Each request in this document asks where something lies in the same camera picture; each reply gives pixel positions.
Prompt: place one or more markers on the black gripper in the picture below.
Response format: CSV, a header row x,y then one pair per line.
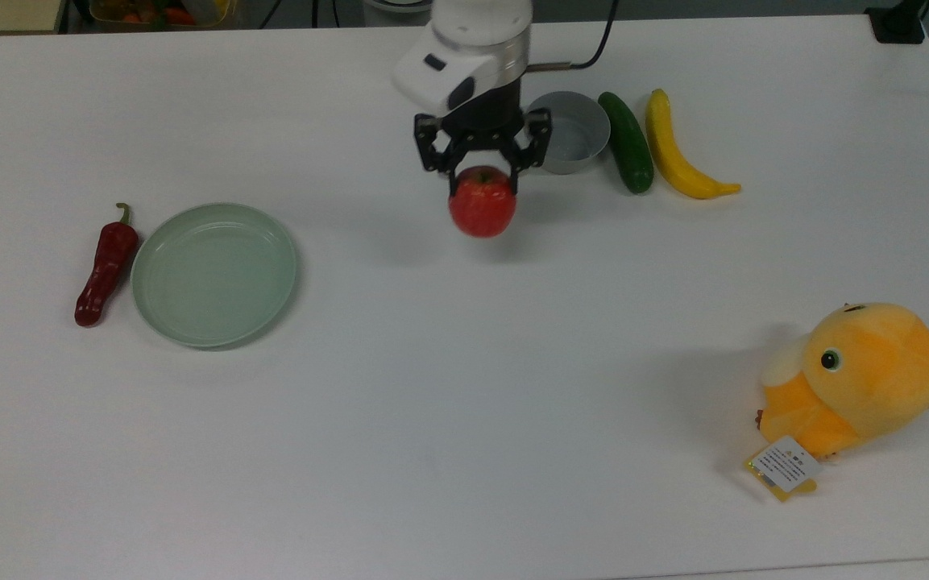
x,y
482,121

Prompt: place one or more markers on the red apple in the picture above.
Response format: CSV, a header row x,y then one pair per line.
x,y
482,203

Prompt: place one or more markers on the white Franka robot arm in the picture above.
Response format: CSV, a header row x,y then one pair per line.
x,y
472,48

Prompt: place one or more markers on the grey round bowl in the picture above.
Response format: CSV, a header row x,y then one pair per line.
x,y
570,133

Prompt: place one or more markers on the green cucumber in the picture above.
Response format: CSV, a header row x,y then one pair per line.
x,y
627,143

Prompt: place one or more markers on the yellow banana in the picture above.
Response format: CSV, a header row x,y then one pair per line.
x,y
678,153

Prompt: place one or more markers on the pale green plate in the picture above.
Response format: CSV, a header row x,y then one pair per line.
x,y
214,275

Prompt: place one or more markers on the clear bin of vegetables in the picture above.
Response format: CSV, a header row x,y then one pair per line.
x,y
162,11

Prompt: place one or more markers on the red chili pepper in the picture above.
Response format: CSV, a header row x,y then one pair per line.
x,y
106,266

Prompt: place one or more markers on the black table clamp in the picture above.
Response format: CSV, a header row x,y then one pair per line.
x,y
899,20

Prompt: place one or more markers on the orange plush toy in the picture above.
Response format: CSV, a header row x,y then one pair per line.
x,y
855,379

